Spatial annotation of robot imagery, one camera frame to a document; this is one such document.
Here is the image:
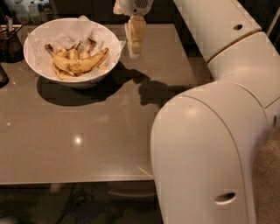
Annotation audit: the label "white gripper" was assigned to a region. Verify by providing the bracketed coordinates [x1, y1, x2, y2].
[113, 0, 154, 59]

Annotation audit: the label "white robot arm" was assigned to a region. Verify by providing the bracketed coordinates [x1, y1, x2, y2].
[150, 0, 280, 224]

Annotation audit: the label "middle small yellow banana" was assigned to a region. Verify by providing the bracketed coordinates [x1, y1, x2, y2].
[67, 42, 81, 60]

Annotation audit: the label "white ceramic bowl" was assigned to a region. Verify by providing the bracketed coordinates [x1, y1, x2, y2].
[24, 17, 125, 88]

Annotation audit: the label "white paper bowl liner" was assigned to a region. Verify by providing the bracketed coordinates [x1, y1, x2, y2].
[24, 17, 125, 88]

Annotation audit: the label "large front yellow banana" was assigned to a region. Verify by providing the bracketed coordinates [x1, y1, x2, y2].
[52, 47, 110, 74]

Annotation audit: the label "left spotted yellow banana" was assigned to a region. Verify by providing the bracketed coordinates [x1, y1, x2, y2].
[45, 44, 73, 80]

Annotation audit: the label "dark cabinet fronts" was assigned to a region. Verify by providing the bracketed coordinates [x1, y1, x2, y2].
[49, 0, 280, 60]

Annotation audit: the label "clear plastic bottles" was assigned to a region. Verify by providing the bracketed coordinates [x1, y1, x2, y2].
[3, 0, 55, 25]

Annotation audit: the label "black mesh utensil holder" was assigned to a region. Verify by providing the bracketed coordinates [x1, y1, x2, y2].
[0, 16, 24, 63]

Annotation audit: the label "dark object at left edge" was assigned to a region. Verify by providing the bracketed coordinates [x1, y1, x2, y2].
[0, 66, 9, 88]

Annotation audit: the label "table drawer with handle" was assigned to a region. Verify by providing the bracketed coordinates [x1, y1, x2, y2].
[108, 181, 157, 200]

